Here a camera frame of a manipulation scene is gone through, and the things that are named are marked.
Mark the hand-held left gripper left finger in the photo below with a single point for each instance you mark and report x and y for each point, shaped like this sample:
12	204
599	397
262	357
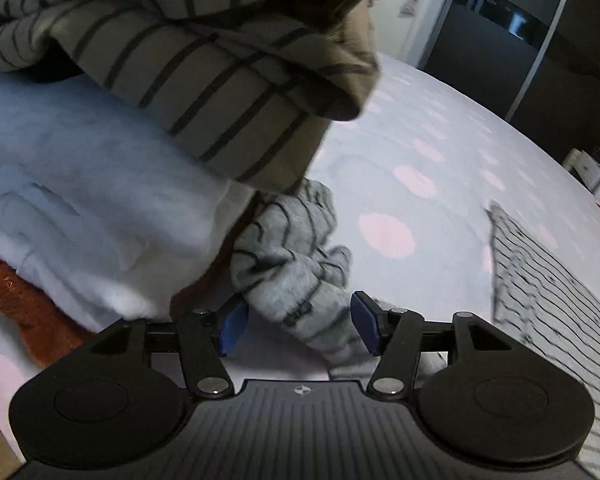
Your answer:
232	327

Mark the white fluffy blanket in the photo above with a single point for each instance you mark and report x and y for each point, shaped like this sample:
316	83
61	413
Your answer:
80	185

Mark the white door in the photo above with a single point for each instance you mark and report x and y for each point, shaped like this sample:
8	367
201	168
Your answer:
430	30

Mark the small hanging bag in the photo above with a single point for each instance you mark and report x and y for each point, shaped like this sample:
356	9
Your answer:
407	6

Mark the rust orange cloth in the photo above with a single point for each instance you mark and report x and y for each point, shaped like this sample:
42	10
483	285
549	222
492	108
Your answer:
25	305

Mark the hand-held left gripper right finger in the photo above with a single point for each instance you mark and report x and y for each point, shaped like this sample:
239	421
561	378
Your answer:
365	322

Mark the polka dot bed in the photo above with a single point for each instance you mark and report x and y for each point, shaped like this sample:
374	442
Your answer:
430	135

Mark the black sliding wardrobe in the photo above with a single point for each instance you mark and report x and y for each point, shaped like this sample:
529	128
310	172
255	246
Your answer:
480	50

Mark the thin black striped grey garment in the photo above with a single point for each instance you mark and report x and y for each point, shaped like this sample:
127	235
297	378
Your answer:
540	290

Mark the tan striped garment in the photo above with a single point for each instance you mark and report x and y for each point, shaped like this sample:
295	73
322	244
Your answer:
205	75

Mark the white nightstand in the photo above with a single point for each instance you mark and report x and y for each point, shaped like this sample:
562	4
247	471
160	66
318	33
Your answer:
592	175

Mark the grey striped bow print garment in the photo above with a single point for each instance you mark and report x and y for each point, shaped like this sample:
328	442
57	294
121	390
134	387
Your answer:
290	270

